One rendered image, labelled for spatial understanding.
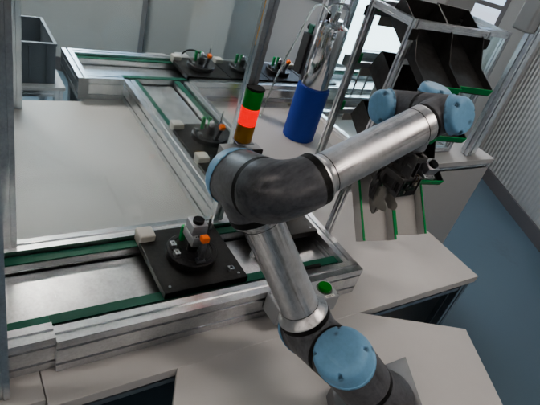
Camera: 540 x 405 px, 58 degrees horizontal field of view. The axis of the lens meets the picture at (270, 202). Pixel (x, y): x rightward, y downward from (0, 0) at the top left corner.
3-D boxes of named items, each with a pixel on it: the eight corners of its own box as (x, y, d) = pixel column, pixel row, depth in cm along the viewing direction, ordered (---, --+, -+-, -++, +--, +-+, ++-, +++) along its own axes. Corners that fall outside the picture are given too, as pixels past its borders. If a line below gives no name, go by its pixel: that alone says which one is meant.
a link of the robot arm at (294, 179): (258, 189, 72) (476, 79, 91) (226, 173, 81) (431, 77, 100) (277, 253, 77) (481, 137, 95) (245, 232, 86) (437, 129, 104)
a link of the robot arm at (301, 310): (321, 388, 106) (222, 178, 81) (284, 353, 119) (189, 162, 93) (361, 353, 110) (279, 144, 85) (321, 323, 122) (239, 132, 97)
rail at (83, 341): (352, 292, 157) (364, 267, 151) (55, 371, 108) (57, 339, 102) (341, 280, 160) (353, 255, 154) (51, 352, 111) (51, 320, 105)
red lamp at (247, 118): (259, 127, 132) (263, 111, 129) (243, 128, 129) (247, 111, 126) (250, 118, 135) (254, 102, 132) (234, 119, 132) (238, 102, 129)
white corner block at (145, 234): (154, 246, 136) (156, 235, 134) (138, 248, 134) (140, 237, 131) (149, 235, 139) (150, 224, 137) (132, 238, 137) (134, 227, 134)
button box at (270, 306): (333, 309, 142) (341, 294, 139) (274, 326, 130) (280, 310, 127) (320, 292, 146) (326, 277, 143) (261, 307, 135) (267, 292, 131)
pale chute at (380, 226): (387, 240, 163) (396, 239, 159) (355, 241, 158) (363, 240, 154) (380, 158, 167) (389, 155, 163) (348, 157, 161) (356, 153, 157)
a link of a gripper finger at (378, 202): (375, 225, 124) (390, 195, 119) (361, 210, 128) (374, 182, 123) (384, 223, 126) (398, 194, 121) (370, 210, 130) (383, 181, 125)
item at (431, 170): (429, 182, 160) (443, 171, 154) (419, 182, 158) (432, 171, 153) (420, 161, 164) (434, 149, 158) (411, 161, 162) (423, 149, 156)
